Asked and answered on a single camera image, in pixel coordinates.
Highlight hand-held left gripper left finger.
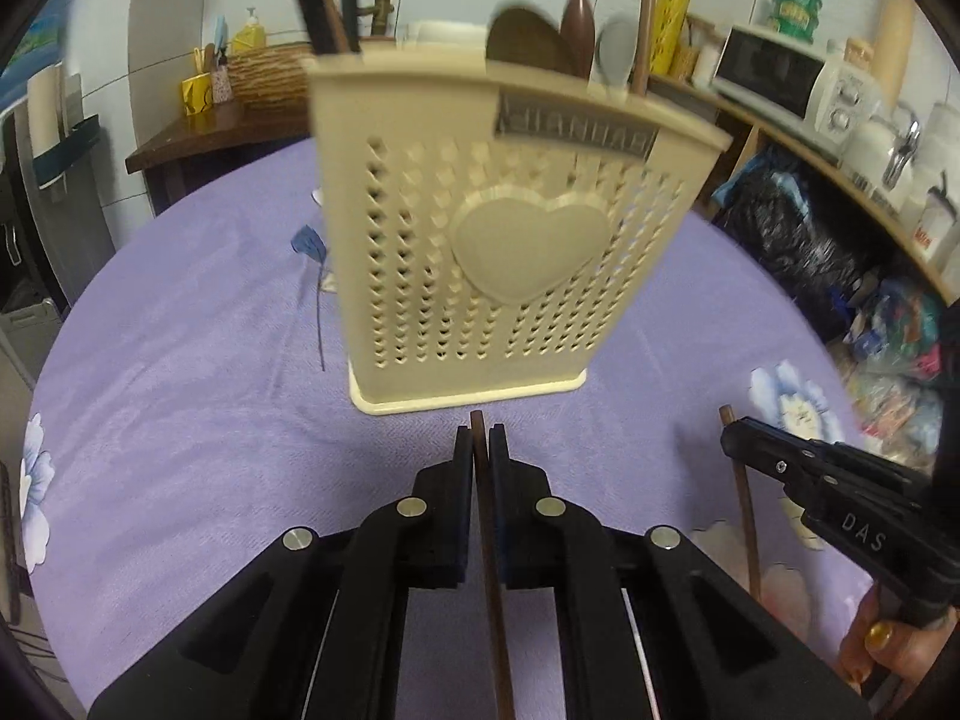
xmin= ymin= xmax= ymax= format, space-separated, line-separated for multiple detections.
xmin=88 ymin=424 xmax=475 ymax=720

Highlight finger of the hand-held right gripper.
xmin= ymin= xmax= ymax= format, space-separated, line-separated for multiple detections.
xmin=720 ymin=421 xmax=833 ymax=503

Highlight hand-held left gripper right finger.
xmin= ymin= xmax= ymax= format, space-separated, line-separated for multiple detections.
xmin=487 ymin=424 xmax=875 ymax=720

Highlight beige perforated utensil holder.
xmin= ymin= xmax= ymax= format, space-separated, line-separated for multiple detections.
xmin=304 ymin=52 xmax=734 ymax=417

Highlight metal spoon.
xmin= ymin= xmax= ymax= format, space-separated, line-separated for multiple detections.
xmin=598 ymin=15 xmax=640 ymax=89

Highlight wooden spoon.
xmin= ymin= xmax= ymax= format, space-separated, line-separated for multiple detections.
xmin=486 ymin=7 xmax=575 ymax=76

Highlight person's right hand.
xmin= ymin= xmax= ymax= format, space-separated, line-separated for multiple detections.
xmin=836 ymin=591 xmax=959 ymax=691

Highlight colourful plastic bags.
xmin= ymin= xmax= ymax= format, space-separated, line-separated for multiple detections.
xmin=829 ymin=277 xmax=946 ymax=458

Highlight black plastic bag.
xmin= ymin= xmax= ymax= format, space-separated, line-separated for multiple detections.
xmin=712 ymin=150 xmax=882 ymax=338

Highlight white canister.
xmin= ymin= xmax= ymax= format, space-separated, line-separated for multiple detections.
xmin=919 ymin=187 xmax=960 ymax=256

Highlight wooden shelf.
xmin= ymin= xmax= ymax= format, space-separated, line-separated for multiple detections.
xmin=660 ymin=75 xmax=960 ymax=301

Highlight white kettle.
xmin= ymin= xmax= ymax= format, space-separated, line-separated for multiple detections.
xmin=840 ymin=116 xmax=912 ymax=196

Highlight white microwave oven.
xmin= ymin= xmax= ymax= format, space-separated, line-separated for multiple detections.
xmin=711 ymin=22 xmax=882 ymax=166

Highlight dark wooden side table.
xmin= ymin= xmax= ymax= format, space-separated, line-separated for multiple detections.
xmin=124 ymin=101 xmax=316 ymax=215

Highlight beige cardboard roll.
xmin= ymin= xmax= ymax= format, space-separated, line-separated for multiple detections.
xmin=874 ymin=0 xmax=917 ymax=110

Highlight wicker basket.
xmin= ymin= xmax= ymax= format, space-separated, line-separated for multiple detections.
xmin=225 ymin=41 xmax=316 ymax=110

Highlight stack of green bowls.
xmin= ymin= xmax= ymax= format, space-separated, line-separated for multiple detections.
xmin=771 ymin=0 xmax=824 ymax=42

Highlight brown oval wooden utensil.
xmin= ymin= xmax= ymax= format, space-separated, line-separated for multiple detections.
xmin=561 ymin=0 xmax=599 ymax=80

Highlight yellow cup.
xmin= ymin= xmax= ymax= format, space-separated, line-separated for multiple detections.
xmin=178 ymin=73 xmax=215 ymax=117

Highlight brass faucet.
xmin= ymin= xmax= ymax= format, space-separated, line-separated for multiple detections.
xmin=352 ymin=0 xmax=396 ymax=38

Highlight yellow soap dispenser bottle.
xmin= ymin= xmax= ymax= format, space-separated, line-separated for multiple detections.
xmin=231 ymin=7 xmax=269 ymax=55

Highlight grey water dispenser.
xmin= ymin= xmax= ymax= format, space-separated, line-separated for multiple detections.
xmin=0 ymin=67 xmax=113 ymax=316

